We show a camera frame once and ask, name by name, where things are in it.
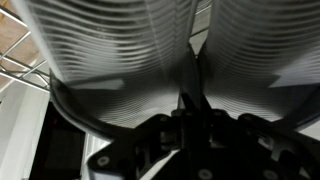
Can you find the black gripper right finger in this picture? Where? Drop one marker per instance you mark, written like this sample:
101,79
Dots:
253,140

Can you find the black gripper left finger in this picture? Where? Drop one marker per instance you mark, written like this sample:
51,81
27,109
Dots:
150,140

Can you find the grey slide slipper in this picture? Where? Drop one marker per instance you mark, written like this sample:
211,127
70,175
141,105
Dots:
116,50
266,50

